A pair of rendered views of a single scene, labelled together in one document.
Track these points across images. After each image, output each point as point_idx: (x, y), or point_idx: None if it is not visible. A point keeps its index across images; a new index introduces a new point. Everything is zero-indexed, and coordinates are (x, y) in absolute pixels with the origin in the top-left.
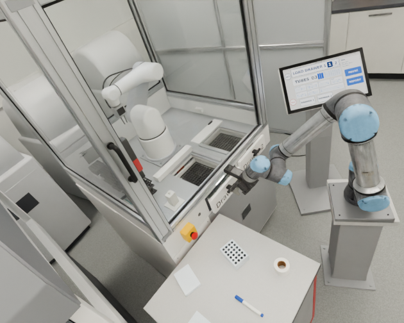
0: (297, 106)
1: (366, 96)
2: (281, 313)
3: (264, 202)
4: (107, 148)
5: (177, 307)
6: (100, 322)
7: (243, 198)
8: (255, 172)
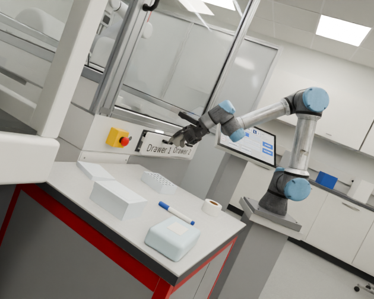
0: (225, 143)
1: None
2: (212, 231)
3: None
4: None
5: (76, 180)
6: (104, 0)
7: None
8: (222, 109)
